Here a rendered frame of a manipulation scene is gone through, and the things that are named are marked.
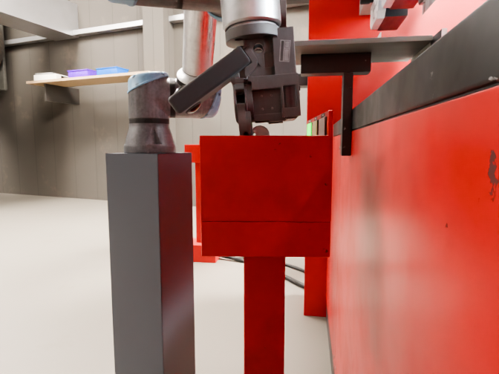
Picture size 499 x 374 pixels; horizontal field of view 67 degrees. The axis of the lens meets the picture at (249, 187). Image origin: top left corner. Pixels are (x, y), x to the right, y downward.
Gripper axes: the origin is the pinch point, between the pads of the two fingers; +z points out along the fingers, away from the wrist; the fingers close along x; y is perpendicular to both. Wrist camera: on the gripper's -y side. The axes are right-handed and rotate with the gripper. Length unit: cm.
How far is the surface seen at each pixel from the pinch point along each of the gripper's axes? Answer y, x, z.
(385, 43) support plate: 27.3, 24.2, -22.6
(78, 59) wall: -244, 494, -148
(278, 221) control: 3.3, -4.8, 4.0
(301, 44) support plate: 11.5, 25.6, -24.3
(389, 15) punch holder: 43, 66, -40
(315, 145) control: 8.4, -4.9, -4.9
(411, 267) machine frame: 14.1, -18.1, 6.2
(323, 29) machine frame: 33, 118, -52
